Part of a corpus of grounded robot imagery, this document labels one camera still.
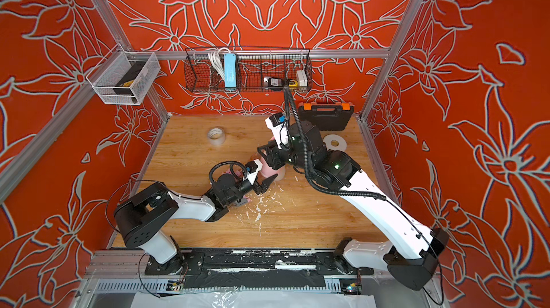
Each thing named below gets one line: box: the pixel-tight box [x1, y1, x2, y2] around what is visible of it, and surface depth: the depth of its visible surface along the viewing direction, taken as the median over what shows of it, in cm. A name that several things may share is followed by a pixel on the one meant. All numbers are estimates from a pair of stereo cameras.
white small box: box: [296, 69, 308, 91], surface depth 94 cm
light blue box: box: [224, 53, 238, 91], surface depth 92 cm
